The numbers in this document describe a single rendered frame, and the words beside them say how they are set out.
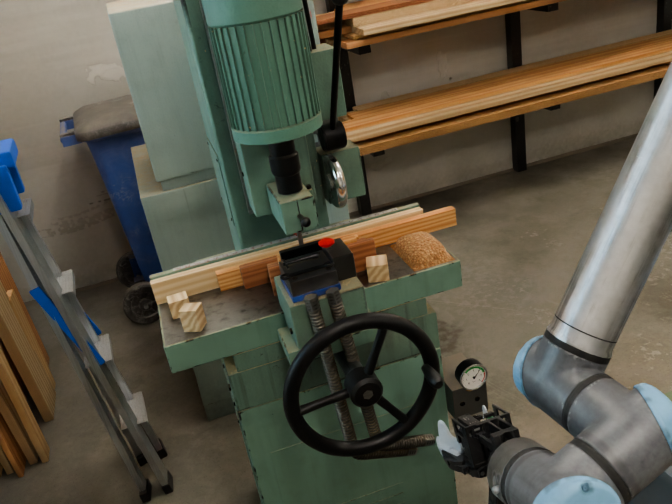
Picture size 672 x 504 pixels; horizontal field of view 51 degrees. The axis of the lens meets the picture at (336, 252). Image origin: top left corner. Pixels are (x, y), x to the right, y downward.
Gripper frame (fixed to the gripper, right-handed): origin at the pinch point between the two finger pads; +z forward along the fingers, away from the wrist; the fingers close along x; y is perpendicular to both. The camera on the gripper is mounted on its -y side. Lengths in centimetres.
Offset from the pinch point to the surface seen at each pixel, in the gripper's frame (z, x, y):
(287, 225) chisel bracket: 33, 14, 39
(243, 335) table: 27.4, 28.0, 21.2
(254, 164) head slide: 43, 16, 52
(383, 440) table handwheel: 16.4, 9.2, -2.8
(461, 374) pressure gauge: 28.4, -12.5, 0.3
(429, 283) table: 27.7, -10.3, 20.5
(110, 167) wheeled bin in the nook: 202, 55, 73
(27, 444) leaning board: 152, 104, -17
